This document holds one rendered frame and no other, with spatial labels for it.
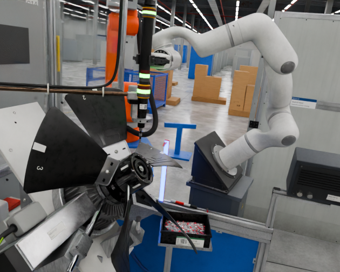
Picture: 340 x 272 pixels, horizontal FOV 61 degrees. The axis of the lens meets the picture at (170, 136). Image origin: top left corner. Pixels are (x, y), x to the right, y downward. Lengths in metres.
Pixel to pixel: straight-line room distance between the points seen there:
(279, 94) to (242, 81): 7.09
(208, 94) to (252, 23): 9.07
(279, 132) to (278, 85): 0.23
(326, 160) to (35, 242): 1.09
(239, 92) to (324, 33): 5.85
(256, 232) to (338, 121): 1.60
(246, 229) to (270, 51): 0.81
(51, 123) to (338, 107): 2.42
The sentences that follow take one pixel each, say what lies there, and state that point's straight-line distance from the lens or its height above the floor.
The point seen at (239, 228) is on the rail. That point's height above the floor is 0.83.
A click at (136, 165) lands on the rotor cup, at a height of 1.24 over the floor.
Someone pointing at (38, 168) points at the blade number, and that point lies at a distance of 0.78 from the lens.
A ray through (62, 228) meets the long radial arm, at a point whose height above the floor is 1.11.
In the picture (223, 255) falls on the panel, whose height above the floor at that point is 0.64.
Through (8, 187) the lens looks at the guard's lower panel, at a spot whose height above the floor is 0.89.
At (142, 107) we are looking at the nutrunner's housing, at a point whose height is 1.41.
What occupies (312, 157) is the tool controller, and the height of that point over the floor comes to 1.24.
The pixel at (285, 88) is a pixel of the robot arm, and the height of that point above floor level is 1.50.
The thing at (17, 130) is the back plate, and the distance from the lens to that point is 1.10.
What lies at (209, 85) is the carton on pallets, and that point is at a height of 0.57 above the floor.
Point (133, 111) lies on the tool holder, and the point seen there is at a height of 1.39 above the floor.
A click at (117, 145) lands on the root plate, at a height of 1.27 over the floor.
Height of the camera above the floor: 1.60
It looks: 16 degrees down
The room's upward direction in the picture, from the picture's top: 6 degrees clockwise
